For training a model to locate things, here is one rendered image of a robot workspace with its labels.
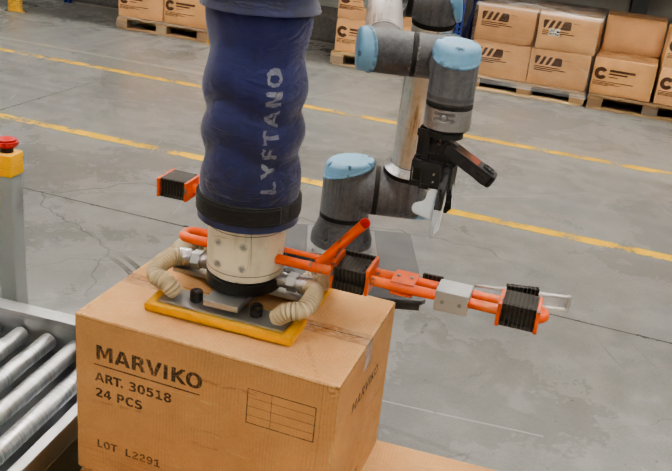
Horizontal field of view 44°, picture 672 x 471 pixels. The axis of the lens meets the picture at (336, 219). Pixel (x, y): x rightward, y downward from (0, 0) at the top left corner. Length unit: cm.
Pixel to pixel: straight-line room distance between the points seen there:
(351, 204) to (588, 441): 141
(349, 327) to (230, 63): 63
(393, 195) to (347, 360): 85
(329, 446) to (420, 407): 162
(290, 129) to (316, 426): 59
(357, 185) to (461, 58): 97
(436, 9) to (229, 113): 78
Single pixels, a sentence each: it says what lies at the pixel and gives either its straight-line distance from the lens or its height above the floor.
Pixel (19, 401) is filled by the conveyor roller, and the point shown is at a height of 54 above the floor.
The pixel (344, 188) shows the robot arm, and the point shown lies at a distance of 246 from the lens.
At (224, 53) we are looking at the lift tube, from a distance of 163.
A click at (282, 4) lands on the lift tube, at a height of 162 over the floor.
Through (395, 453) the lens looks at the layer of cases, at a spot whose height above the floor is 54.
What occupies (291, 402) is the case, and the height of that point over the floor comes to 88.
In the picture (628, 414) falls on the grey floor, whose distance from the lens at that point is 359.
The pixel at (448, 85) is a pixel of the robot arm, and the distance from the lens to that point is 157.
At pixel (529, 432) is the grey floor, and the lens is 331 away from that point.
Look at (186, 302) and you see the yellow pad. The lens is 183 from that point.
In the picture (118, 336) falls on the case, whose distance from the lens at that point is 182.
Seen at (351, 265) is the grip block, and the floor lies 109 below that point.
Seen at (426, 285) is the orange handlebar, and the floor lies 108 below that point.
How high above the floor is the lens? 184
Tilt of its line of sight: 22 degrees down
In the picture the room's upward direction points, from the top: 6 degrees clockwise
